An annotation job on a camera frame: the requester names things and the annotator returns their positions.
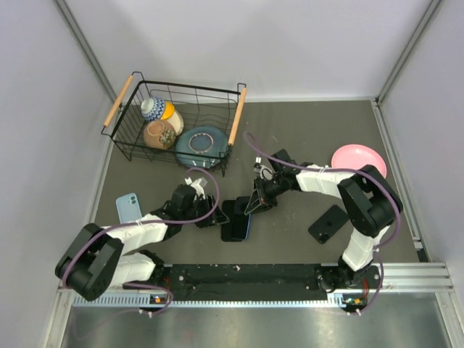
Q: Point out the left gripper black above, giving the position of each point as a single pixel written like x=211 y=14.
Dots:
x=217 y=217

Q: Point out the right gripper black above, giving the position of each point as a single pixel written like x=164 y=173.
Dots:
x=259 y=193

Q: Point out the blue smartphone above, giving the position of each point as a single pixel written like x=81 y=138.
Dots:
x=240 y=222

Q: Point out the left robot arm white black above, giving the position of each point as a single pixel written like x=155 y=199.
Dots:
x=103 y=257

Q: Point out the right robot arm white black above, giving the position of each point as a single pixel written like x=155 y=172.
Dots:
x=370 y=203

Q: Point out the dark teal plate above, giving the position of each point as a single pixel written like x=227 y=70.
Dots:
x=202 y=146

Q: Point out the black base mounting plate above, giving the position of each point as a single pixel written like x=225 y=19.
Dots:
x=248 y=282

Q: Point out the black smartphone face down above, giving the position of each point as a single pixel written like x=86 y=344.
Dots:
x=328 y=224

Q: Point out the brown ceramic bowl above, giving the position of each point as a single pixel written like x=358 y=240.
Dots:
x=159 y=134

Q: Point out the beige bowl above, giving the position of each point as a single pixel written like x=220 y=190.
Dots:
x=177 y=123

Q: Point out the yellow bowl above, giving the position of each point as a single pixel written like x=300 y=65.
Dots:
x=168 y=111

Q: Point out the pink plate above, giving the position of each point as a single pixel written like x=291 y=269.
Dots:
x=356 y=156

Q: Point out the blue white patterned bowl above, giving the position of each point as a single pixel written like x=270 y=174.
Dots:
x=153 y=108

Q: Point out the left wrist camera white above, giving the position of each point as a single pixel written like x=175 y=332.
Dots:
x=198 y=185

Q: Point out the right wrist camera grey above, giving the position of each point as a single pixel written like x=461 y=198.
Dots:
x=261 y=170

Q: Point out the black wire dish basket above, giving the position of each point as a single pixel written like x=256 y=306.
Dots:
x=192 y=126

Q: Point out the grey slotted cable duct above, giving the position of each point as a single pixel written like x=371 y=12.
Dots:
x=147 y=300

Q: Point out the aluminium frame rail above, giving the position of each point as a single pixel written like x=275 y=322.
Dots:
x=416 y=277

